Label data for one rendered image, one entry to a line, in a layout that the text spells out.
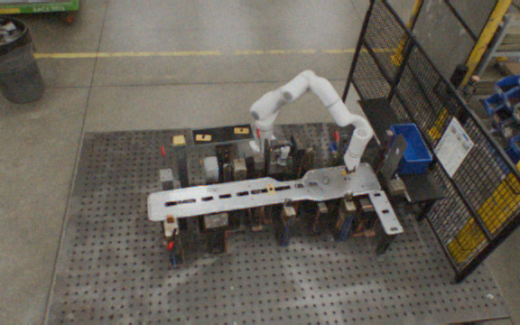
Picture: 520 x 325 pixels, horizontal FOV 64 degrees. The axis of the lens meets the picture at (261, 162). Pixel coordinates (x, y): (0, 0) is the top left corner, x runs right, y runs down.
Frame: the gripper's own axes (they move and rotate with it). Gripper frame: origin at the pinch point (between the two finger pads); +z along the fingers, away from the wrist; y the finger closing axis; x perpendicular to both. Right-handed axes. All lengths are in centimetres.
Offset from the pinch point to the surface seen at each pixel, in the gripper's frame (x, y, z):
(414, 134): 52, -19, -2
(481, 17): 163, -128, -12
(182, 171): -96, -31, 20
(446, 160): 54, 11, -11
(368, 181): 13.9, 4.3, 9.4
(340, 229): -7.0, 23.5, 27.9
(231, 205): -71, 7, 9
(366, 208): 6.3, 21.7, 11.4
